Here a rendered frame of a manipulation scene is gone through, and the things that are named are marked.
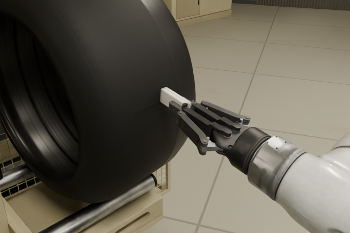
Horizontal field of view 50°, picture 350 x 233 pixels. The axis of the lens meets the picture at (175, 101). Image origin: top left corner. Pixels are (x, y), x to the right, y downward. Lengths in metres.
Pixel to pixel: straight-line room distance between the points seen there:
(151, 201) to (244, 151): 0.51
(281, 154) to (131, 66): 0.32
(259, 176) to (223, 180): 1.97
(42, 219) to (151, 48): 0.61
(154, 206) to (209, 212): 1.26
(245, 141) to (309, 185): 0.12
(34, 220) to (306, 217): 0.80
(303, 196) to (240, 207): 1.83
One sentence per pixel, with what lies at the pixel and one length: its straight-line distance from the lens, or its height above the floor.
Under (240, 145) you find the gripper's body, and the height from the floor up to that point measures 1.24.
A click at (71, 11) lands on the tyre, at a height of 1.40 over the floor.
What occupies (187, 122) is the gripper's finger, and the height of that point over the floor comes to 1.24.
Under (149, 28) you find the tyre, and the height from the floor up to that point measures 1.36.
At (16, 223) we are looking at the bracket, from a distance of 0.94.
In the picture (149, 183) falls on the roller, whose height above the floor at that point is 0.91.
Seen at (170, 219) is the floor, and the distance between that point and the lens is 2.26.
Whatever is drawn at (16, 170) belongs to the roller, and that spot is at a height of 0.92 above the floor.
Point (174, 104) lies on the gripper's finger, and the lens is 0.70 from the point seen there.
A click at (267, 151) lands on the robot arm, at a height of 1.24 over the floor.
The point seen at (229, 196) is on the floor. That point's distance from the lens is 2.43.
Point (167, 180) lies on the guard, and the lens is 1.92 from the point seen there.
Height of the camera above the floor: 1.56
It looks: 26 degrees down
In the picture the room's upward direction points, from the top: straight up
